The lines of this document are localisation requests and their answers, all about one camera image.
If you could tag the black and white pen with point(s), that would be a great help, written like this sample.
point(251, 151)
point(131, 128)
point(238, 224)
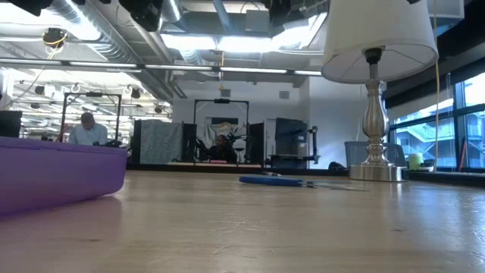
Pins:
point(271, 174)

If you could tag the grey translucent bin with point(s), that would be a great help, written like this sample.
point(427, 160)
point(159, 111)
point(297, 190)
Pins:
point(354, 151)

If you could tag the pale green cup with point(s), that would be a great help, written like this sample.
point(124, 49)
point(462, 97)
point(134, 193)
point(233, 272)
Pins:
point(415, 162)

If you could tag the person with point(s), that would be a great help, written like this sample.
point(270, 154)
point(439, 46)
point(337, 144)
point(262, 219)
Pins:
point(221, 151)
point(89, 134)

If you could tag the silver lamp with white shade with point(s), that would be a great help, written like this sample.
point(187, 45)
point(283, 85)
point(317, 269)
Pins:
point(375, 125)

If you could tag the black aluminium table frame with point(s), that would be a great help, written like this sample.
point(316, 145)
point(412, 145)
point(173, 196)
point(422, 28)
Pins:
point(322, 171)

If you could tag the black yellow ceiling reel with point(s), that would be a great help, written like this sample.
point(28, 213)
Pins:
point(55, 37)

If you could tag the grey partition panel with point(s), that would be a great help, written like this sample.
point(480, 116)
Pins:
point(159, 142)

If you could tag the black monitor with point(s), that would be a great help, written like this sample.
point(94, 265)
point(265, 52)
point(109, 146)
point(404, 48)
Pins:
point(10, 124)

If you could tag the silver ventilation duct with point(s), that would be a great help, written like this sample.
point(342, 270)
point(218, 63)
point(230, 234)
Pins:
point(110, 41)

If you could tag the long ceiling light bar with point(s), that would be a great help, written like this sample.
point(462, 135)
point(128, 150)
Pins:
point(178, 67)

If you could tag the grey ceiling box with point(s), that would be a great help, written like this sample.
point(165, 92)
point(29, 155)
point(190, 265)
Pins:
point(258, 21)

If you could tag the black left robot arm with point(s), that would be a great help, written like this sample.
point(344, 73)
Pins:
point(140, 15)

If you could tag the purple plastic supply box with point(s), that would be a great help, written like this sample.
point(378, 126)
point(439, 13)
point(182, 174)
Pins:
point(57, 174)

